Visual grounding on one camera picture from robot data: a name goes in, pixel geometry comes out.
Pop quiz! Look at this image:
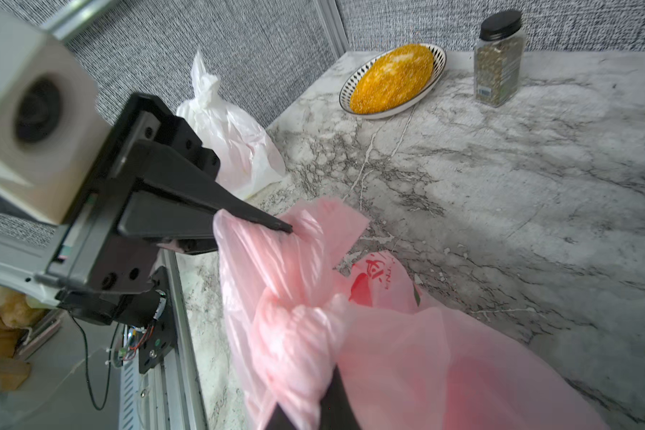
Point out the white plastic bag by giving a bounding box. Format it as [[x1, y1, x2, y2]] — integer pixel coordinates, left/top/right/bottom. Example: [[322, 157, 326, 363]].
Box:
[[177, 52, 286, 199]]

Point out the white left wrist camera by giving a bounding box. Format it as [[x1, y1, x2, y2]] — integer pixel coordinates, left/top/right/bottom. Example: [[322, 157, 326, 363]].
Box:
[[0, 11, 109, 225]]

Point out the yellow food on plate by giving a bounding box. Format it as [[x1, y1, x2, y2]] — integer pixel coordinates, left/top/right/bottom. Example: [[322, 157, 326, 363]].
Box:
[[349, 44, 434, 114]]

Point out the pink plastic bag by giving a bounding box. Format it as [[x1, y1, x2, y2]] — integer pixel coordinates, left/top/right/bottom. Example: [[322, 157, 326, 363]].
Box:
[[212, 198, 605, 429]]

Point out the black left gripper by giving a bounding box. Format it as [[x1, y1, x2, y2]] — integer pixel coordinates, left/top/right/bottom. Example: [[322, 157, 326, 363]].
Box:
[[45, 93, 293, 295]]

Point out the cream banana print plastic bag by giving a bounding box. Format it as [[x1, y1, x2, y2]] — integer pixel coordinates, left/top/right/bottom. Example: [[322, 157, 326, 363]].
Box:
[[0, 286, 46, 392]]

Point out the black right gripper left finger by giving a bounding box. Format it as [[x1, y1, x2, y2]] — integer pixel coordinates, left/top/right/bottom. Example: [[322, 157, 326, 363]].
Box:
[[265, 404, 296, 430]]

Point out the patterned plate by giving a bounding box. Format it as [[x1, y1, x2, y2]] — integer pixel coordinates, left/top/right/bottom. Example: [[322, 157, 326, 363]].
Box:
[[339, 43, 447, 119]]

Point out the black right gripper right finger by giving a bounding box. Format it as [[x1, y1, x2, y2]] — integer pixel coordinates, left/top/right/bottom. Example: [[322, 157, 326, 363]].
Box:
[[319, 367, 360, 430]]

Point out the glass herb spice jar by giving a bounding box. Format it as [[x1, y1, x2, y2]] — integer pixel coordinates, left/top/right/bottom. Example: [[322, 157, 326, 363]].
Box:
[[474, 9, 526, 107]]

